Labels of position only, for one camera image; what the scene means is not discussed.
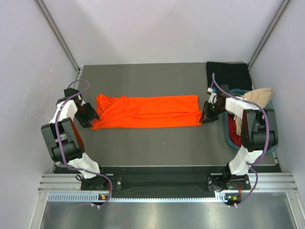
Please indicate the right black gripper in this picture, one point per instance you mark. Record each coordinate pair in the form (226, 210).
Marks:
(206, 115)

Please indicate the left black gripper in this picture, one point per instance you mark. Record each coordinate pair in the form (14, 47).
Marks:
(92, 114)

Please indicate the orange t shirt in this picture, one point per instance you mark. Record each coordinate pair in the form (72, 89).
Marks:
(147, 112)

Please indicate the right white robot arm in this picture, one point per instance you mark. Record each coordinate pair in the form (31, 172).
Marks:
(258, 129)

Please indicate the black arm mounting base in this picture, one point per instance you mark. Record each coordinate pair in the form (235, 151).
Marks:
(172, 181)

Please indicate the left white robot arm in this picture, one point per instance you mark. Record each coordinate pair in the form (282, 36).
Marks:
(63, 141)

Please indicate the red t shirt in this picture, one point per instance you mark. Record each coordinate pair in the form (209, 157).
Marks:
(233, 136)

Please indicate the teal plastic laundry basket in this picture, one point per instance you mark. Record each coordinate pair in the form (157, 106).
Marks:
(239, 92)

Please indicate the folded black t shirt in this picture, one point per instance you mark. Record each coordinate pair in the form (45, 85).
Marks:
(235, 75)

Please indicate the beige t shirt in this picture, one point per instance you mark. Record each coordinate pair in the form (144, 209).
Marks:
(260, 96)

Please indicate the slotted grey cable duct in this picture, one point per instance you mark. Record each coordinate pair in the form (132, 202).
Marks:
(101, 198)

